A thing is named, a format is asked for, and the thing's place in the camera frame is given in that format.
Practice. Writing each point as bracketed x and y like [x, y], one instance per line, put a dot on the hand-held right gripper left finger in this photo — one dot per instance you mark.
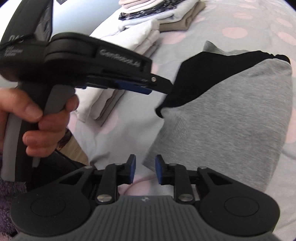
[132, 170]

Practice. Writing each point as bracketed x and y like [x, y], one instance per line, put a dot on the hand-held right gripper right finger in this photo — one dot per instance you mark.
[159, 170]

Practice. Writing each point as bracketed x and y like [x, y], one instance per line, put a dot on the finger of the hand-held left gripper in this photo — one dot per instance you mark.
[131, 87]
[161, 85]

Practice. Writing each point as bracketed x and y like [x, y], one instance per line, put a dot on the grey shirt with black sleeves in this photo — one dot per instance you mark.
[226, 111]

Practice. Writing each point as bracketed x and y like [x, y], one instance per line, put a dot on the stack of folded clothes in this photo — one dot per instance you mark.
[131, 39]

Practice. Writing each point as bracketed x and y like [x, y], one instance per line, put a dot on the person's left hand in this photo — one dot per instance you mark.
[53, 125]

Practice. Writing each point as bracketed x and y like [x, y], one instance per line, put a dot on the black curved object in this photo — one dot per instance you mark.
[62, 164]

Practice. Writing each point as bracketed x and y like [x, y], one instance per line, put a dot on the dark floral folded garment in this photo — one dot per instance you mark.
[157, 10]

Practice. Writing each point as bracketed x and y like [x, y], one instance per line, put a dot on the beige folded garment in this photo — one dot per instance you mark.
[138, 2]

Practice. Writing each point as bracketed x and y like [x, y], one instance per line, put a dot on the purple fleece clothing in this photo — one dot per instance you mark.
[11, 208]

